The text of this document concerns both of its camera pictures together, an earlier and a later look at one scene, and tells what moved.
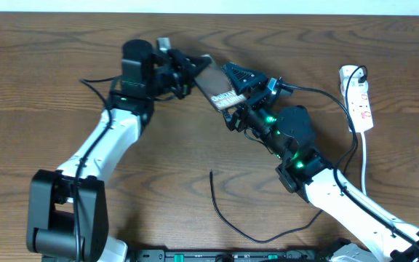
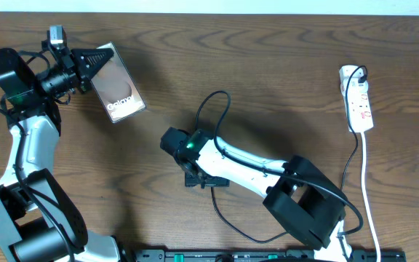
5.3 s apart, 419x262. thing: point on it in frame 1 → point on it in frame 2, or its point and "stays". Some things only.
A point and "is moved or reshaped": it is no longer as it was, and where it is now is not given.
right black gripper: [257, 84] → [218, 181]
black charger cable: [345, 172] → [236, 230]
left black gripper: [188, 64] → [67, 61]
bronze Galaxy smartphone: [216, 84] is moved or reshaped
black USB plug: [362, 79] stays
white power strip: [359, 113] stays
